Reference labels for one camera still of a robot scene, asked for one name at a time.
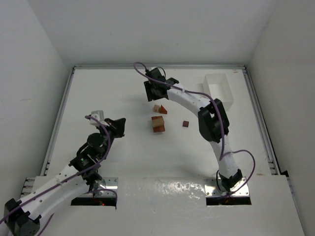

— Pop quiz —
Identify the aluminium frame rail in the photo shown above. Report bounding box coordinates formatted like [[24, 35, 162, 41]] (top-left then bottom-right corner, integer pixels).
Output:
[[46, 65, 275, 177]]

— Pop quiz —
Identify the white plastic box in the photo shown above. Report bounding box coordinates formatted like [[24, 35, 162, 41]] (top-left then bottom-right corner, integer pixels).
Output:
[[202, 73, 234, 111]]

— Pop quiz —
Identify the red-brown rectangular block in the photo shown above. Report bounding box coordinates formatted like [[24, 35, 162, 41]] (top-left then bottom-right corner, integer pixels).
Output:
[[151, 116, 159, 133], [159, 116, 165, 132]]

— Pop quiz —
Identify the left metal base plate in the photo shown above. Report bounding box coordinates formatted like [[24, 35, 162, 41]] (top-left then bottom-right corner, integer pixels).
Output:
[[93, 178, 118, 195]]

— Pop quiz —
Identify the light wood rectangular block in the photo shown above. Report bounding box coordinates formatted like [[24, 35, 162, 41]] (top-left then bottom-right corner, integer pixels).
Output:
[[151, 116, 164, 128]]

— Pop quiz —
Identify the small light wood cube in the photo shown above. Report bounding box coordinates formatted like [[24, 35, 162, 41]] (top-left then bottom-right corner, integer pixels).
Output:
[[153, 105, 160, 113]]

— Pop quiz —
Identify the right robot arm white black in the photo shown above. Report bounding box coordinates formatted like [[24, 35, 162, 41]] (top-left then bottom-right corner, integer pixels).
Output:
[[144, 67, 243, 192]]

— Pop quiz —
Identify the orange triangular block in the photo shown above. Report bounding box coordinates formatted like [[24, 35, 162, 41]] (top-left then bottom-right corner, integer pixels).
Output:
[[159, 105, 168, 115]]

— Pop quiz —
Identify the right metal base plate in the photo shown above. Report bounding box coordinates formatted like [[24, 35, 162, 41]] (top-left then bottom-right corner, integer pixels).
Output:
[[204, 177, 250, 198]]

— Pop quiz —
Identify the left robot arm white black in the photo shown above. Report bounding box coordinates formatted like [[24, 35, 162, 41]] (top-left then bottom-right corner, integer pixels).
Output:
[[1, 115, 126, 236]]

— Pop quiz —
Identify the metal base plate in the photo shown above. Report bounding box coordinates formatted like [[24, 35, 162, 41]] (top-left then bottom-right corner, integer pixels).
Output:
[[204, 177, 250, 198], [93, 178, 118, 195]]

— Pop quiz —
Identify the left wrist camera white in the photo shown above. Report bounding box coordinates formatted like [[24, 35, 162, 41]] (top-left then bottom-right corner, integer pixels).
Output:
[[90, 110, 104, 127]]

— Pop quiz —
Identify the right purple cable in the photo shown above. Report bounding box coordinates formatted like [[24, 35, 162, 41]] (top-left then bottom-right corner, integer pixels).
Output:
[[133, 61, 255, 197]]

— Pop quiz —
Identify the small dark purple cube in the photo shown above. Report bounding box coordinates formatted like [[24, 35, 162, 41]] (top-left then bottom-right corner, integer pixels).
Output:
[[183, 120, 189, 127]]

